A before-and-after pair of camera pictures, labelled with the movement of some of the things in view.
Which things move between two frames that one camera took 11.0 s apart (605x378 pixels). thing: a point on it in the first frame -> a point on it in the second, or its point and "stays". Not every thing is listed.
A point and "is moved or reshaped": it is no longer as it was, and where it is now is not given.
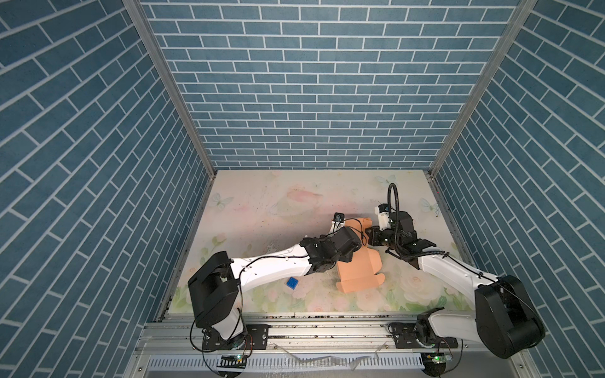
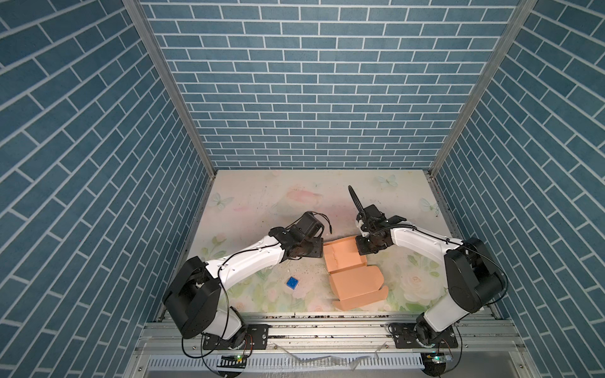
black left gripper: [348, 256] -> [318, 247]
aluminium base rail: [493, 342] stays
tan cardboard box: [362, 271] is moved or reshaped
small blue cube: [292, 283] stays
